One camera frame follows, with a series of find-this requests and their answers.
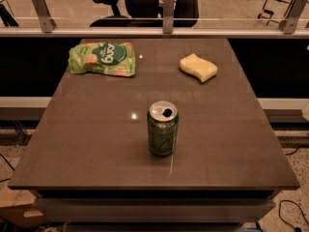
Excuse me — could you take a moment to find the right metal railing bracket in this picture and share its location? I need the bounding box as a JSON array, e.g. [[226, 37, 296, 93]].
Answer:
[[279, 0, 308, 35]]

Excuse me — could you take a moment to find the green soda can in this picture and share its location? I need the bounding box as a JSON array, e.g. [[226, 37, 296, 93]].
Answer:
[[147, 101, 179, 157]]

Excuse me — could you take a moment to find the black floor cable left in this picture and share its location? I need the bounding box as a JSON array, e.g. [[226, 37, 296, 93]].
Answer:
[[0, 153, 16, 184]]

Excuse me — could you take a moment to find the middle metal railing bracket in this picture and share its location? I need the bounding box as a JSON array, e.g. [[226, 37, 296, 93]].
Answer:
[[162, 0, 174, 34]]

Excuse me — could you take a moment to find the left metal railing bracket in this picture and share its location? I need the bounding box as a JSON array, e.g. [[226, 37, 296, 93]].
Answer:
[[31, 0, 56, 33]]

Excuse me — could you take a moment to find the wooden chair in background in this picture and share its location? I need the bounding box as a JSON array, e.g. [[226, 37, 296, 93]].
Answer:
[[257, 0, 294, 25]]

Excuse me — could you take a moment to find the cardboard box on floor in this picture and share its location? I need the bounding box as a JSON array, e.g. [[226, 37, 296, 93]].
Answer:
[[0, 185, 49, 228]]

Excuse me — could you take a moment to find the black floor cable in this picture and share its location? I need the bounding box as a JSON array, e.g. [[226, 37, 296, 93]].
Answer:
[[278, 199, 309, 232], [0, 153, 16, 184]]

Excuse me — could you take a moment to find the yellow sponge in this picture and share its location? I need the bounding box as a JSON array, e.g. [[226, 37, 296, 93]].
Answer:
[[180, 53, 217, 83]]

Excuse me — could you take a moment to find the black office chair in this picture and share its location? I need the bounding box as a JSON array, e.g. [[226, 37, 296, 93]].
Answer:
[[90, 0, 199, 27]]

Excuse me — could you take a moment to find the brown table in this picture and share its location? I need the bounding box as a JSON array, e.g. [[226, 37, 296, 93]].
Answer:
[[10, 39, 298, 223]]

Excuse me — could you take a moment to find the metal railing bracket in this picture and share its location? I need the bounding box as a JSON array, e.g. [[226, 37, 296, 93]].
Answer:
[[162, 0, 174, 34], [279, 0, 308, 35], [31, 0, 56, 33]]

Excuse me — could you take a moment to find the black floor cable right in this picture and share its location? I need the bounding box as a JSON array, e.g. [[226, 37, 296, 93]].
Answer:
[[278, 199, 309, 232]]

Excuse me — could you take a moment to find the green snack bag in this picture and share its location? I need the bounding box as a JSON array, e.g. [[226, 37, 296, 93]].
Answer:
[[69, 43, 136, 77]]

